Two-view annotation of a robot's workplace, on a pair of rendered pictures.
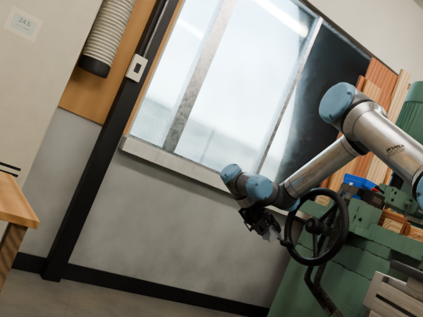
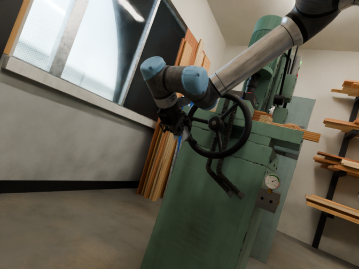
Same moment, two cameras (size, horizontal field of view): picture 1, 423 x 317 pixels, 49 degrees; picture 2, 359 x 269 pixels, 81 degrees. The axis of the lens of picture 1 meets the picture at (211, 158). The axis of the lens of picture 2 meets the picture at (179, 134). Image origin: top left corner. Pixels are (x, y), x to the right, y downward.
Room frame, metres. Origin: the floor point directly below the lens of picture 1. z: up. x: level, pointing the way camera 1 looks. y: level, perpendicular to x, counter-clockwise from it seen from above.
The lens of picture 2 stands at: (0.95, 0.08, 0.68)
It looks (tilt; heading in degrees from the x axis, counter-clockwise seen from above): 3 degrees up; 332
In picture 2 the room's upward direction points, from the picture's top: 19 degrees clockwise
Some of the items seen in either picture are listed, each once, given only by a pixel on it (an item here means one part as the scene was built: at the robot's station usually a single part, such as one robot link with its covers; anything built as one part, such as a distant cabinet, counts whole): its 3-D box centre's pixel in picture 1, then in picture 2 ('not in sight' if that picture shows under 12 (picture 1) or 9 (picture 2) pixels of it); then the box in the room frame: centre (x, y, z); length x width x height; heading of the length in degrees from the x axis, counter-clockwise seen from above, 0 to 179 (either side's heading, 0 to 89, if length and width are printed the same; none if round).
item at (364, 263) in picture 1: (382, 266); (236, 151); (1.91, -0.83, 0.76); 0.57 x 0.45 x 0.09; 123
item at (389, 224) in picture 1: (392, 226); (265, 120); (1.65, -0.69, 0.92); 0.05 x 0.04 x 0.04; 104
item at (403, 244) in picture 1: (362, 228); (236, 124); (1.78, -0.64, 0.87); 0.61 x 0.30 x 0.06; 33
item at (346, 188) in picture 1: (361, 194); (240, 97); (1.73, -0.57, 0.99); 0.13 x 0.11 x 0.06; 33
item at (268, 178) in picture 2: not in sight; (272, 183); (1.52, -0.69, 0.65); 0.06 x 0.04 x 0.08; 33
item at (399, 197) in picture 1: (393, 199); not in sight; (1.86, -0.74, 1.03); 0.14 x 0.07 x 0.09; 123
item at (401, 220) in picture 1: (379, 217); (248, 116); (1.76, -0.68, 0.93); 0.22 x 0.01 x 0.06; 33
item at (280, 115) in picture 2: not in sight; (277, 118); (1.82, -0.97, 1.02); 0.09 x 0.07 x 0.12; 33
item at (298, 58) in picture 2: not in sight; (292, 70); (1.90, -1.07, 1.40); 0.10 x 0.06 x 0.16; 123
